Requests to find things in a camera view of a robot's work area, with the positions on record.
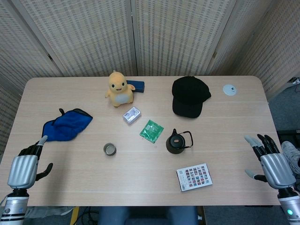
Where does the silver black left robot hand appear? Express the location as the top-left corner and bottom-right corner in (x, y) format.
(7, 135), (53, 189)

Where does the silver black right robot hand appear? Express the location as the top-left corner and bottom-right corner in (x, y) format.
(244, 134), (296, 189)

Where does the dark green ceramic cup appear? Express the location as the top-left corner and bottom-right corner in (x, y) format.
(103, 142), (117, 157)

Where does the black teapot with handle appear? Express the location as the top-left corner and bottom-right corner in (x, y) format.
(165, 128), (194, 155)

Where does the grey white sneaker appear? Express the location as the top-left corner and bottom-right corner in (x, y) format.
(281, 141), (300, 174)

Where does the grey crumpled cloth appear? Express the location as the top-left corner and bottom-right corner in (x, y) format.
(24, 206), (73, 218)

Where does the blue microfibre cloth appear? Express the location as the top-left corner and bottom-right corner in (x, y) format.
(41, 108), (94, 143)

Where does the flat box with picture grid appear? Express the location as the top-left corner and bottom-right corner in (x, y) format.
(176, 163), (213, 192)

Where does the white round table grommet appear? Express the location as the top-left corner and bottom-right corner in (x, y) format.
(222, 84), (238, 96)

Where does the blue fabric covered base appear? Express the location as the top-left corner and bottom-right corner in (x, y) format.
(97, 206), (199, 225)

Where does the black baseball cap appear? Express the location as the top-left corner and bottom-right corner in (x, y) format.
(171, 76), (212, 119)

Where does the small clear plastic box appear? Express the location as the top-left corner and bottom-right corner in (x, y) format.
(122, 106), (142, 125)

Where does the yellow plush dinosaur toy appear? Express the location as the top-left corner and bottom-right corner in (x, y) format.
(105, 70), (136, 108)

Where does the green foil packet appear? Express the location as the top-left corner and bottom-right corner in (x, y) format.
(139, 119), (165, 144)

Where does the dark blue rectangular box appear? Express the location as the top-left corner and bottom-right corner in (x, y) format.
(126, 80), (145, 93)

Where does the white woven folding screen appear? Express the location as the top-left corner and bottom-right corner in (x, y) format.
(0, 0), (300, 162)

